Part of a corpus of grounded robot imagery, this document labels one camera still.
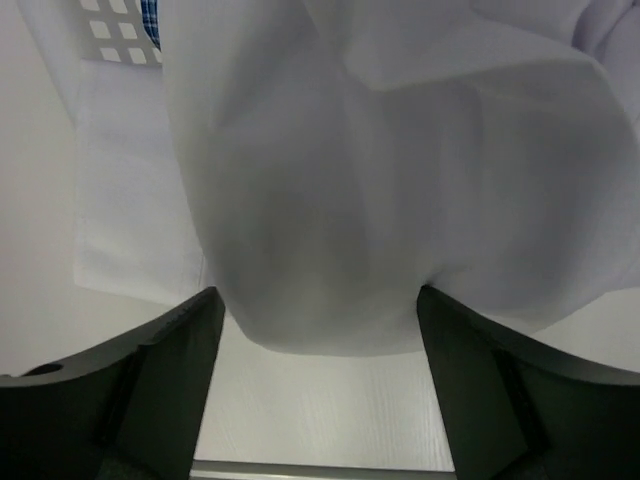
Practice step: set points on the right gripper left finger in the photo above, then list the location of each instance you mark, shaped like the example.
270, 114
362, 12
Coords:
128, 408

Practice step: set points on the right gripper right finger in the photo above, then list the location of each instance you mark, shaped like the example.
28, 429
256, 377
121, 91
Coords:
515, 408

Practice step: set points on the white and black shirt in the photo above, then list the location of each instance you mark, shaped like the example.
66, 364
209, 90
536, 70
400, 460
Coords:
321, 161

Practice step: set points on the blue plaid shirt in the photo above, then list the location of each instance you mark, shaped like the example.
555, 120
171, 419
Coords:
150, 21

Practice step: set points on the white plastic basket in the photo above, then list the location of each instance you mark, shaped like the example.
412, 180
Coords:
67, 33

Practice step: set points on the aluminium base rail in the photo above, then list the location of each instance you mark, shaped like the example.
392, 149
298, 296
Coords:
241, 470

